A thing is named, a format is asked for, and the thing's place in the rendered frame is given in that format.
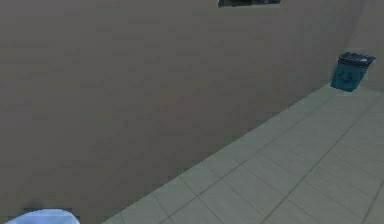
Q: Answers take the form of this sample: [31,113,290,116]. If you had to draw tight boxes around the blue trash can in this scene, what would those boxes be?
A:
[329,51,377,93]

